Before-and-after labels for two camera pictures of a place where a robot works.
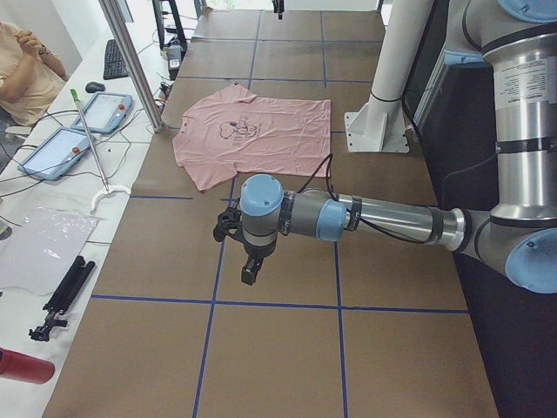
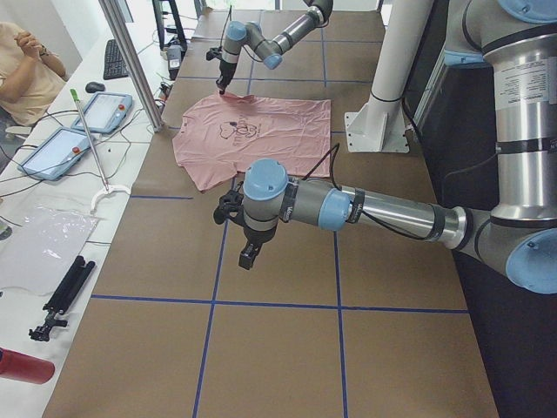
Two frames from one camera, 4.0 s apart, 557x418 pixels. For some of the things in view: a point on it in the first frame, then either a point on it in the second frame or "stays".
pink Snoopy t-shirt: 226,131 stays
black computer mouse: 93,86 stays
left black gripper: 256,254 → 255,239
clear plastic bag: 43,247 stays
